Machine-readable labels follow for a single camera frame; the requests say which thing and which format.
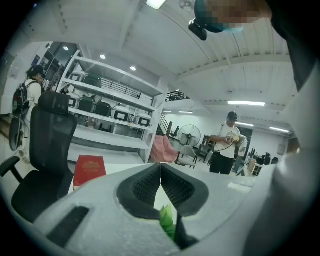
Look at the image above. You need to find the white countertop appliance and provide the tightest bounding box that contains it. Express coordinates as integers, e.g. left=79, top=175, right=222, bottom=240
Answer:
left=67, top=93, right=80, bottom=108
left=133, top=113, right=153, bottom=128
left=111, top=106, right=131, bottom=123

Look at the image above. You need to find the grey chair with black legs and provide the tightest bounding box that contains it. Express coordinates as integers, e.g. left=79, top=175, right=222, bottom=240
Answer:
left=174, top=145, right=198, bottom=170

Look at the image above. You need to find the black standing fan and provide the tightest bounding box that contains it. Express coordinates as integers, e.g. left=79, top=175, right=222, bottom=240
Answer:
left=177, top=124, right=202, bottom=151

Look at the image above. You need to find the dark staircase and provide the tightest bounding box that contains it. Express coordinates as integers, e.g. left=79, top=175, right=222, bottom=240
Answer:
left=157, top=90, right=191, bottom=138

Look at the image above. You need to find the rectangular ceiling light panel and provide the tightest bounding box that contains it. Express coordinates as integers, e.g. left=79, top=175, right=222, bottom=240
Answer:
left=146, top=0, right=168, bottom=10

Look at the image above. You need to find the person's black clothing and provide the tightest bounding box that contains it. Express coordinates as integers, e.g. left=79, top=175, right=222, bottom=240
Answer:
left=267, top=0, right=320, bottom=92

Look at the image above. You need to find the white metal shelf rack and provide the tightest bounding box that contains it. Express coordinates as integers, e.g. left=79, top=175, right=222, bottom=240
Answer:
left=56, top=56, right=168, bottom=164

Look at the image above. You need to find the red hardcover book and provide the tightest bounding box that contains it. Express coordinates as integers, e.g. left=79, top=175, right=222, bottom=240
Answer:
left=73, top=154, right=107, bottom=187

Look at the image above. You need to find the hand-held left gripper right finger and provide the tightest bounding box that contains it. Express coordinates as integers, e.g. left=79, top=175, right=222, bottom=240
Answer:
left=159, top=162, right=254, bottom=256

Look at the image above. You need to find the person's head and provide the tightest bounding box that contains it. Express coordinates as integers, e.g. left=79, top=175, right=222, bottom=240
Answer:
left=194, top=0, right=272, bottom=34

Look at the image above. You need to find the long ceiling strip light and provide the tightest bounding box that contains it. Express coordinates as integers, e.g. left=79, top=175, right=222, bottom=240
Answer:
left=227, top=100, right=266, bottom=107

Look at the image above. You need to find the black head-mounted camera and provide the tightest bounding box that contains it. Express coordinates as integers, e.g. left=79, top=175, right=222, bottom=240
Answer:
left=188, top=18, right=208, bottom=41

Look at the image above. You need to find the dark green countertop appliance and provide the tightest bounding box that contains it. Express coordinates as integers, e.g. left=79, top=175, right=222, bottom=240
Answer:
left=78, top=96, right=96, bottom=113
left=94, top=101, right=112, bottom=118

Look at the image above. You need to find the black mesh office chair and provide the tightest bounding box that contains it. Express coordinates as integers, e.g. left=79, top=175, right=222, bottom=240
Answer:
left=0, top=91, right=79, bottom=224

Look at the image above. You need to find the pink padded armchair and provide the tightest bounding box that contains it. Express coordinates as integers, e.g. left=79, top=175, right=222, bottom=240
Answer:
left=149, top=134, right=180, bottom=165

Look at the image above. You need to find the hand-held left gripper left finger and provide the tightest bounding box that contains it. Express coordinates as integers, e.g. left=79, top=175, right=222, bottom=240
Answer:
left=32, top=162, right=181, bottom=256

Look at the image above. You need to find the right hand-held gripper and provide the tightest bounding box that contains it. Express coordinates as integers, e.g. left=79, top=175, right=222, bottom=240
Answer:
left=249, top=67, right=320, bottom=256

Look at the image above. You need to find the green potted plant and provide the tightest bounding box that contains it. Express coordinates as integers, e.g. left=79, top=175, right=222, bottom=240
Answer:
left=159, top=204, right=200, bottom=251

